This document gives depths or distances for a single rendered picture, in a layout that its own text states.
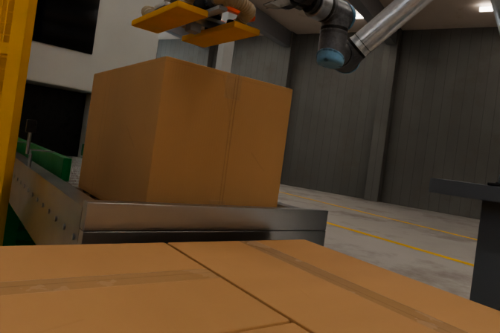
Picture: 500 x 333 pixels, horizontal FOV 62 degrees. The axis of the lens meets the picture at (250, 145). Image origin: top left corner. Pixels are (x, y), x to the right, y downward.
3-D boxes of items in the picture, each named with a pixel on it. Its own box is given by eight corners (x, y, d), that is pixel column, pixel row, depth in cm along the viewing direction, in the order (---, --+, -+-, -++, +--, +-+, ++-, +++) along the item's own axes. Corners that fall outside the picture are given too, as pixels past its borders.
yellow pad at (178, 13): (130, 25, 140) (132, 11, 140) (158, 33, 146) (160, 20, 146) (176, 6, 113) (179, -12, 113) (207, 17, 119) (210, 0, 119)
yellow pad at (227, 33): (181, 41, 151) (182, 27, 152) (204, 47, 157) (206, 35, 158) (234, 26, 124) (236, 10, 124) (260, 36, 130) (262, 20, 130)
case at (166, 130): (77, 186, 145) (94, 73, 145) (181, 192, 168) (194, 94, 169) (142, 226, 96) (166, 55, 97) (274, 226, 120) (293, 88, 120)
